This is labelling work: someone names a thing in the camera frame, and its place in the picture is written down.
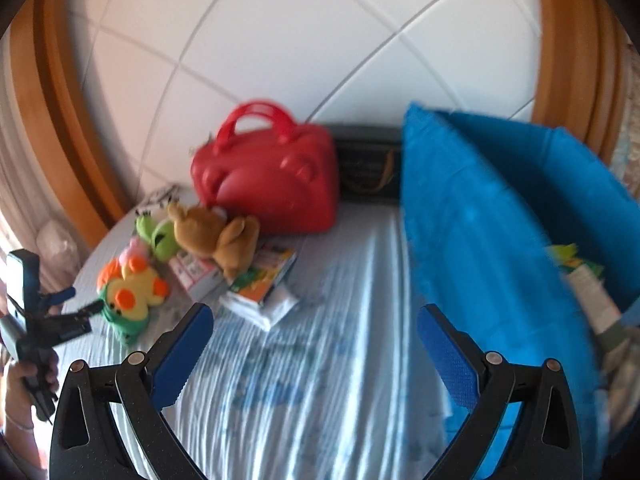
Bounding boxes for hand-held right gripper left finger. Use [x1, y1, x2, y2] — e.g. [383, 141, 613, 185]
[50, 302, 216, 480]

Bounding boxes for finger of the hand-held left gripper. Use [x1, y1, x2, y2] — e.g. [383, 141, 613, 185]
[42, 287, 77, 307]
[62, 301, 104, 323]

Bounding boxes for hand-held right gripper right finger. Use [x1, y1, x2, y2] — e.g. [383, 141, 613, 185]
[417, 304, 586, 480]

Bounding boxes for green and orange medicine box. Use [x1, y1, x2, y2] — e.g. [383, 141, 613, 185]
[227, 245, 299, 308]

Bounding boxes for blue storage bin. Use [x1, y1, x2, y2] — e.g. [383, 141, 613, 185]
[401, 102, 640, 466]

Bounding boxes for person's left forearm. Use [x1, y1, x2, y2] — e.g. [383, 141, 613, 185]
[0, 420, 51, 473]

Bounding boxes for person's left hand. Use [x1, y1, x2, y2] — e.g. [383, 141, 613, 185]
[2, 360, 58, 432]

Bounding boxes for yellow and orange plush toy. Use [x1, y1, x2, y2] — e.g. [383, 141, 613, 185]
[96, 255, 173, 346]

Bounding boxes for clear plastic bag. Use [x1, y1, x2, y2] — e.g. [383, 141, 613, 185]
[31, 219, 82, 281]

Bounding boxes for white and pink medicine box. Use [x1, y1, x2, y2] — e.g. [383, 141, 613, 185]
[167, 252, 223, 297]

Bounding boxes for white flat packet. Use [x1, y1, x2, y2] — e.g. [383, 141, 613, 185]
[220, 285, 299, 332]

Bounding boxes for light blue striped tablecloth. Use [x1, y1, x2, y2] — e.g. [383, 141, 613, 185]
[65, 180, 501, 480]

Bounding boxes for brown teddy bear plush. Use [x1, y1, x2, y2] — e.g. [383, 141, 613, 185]
[167, 202, 261, 281]

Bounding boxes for black and white printed item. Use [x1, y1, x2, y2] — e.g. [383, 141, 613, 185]
[140, 186, 181, 212]

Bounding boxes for green and yellow box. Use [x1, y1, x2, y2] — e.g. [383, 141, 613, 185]
[547, 242, 608, 281]

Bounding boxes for red plastic handbag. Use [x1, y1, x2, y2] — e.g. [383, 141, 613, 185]
[191, 101, 337, 236]

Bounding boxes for black box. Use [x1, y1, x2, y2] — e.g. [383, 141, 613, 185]
[332, 127, 405, 202]

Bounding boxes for wooden door frame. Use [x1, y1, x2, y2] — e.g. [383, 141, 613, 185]
[532, 0, 629, 161]
[10, 0, 136, 237]

